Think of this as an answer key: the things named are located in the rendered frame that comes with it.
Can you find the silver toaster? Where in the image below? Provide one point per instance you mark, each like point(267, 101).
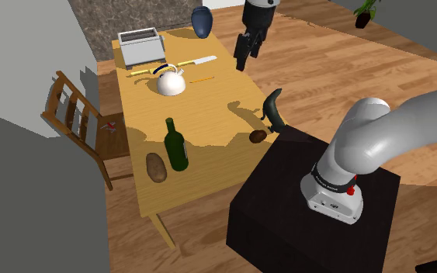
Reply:
point(142, 51)

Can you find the brown wooden chair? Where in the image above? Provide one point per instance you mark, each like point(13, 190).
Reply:
point(112, 143)

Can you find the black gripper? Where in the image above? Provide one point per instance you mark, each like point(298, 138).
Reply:
point(258, 19)

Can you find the black robot stand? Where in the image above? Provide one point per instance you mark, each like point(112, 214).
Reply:
point(278, 211)

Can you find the small red and white object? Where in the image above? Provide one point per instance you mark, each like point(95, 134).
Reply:
point(110, 126)

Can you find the dark blue vase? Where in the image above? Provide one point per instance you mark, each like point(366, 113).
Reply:
point(202, 22)

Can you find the small dark brown potato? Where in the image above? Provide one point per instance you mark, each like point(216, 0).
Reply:
point(258, 136)

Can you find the light wooden table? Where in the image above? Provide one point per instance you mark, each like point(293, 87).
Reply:
point(210, 109)

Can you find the yellow stick-shaped utensil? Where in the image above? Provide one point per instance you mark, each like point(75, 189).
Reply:
point(140, 72)

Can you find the large brown potato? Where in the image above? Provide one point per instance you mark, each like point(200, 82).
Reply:
point(156, 168)

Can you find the potted green plant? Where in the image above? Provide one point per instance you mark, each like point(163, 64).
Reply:
point(365, 15)

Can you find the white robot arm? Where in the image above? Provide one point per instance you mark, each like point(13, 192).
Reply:
point(377, 140)

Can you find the dark green curved figure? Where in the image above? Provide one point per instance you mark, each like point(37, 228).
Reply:
point(273, 109)

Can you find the dark green wine bottle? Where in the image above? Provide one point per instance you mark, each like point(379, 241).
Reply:
point(176, 149)

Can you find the orange pencil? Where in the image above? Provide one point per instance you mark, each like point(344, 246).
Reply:
point(202, 79)

